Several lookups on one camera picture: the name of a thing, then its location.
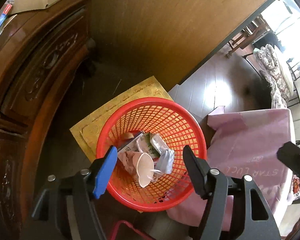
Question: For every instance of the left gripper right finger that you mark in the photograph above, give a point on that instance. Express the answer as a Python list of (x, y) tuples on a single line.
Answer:
[(198, 170)]

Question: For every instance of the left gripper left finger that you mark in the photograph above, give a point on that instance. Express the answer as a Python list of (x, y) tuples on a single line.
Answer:
[(100, 173)]

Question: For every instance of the white face mask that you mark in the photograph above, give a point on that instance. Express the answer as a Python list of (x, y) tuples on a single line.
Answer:
[(145, 170)]

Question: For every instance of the grey blue crumpled wrapper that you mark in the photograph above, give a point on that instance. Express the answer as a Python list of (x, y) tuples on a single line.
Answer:
[(166, 158)]

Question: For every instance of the gold patterned flat box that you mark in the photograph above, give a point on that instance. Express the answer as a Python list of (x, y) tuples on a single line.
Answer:
[(87, 131)]

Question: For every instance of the white printed carton in basket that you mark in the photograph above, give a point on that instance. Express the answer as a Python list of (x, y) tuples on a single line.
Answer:
[(130, 144)]

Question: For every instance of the red plastic mesh basket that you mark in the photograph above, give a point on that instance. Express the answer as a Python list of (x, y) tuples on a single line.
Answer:
[(177, 127)]

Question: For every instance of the green white wrapper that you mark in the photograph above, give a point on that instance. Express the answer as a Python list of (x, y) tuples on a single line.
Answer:
[(144, 145)]

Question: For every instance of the pink purple bed sheet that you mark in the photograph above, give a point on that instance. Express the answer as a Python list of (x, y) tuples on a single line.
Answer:
[(247, 143)]

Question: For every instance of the floral quilt folding bed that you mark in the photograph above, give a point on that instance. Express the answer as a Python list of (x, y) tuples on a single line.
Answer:
[(275, 70)]

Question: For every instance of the dark wooden carved cabinet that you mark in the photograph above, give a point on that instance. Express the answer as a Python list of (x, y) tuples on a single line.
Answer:
[(40, 52)]

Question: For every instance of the wooden chair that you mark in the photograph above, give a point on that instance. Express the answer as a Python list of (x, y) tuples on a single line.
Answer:
[(250, 33)]

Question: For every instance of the wooden wardrobe panel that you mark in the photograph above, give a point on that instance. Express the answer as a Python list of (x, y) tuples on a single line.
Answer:
[(167, 39)]

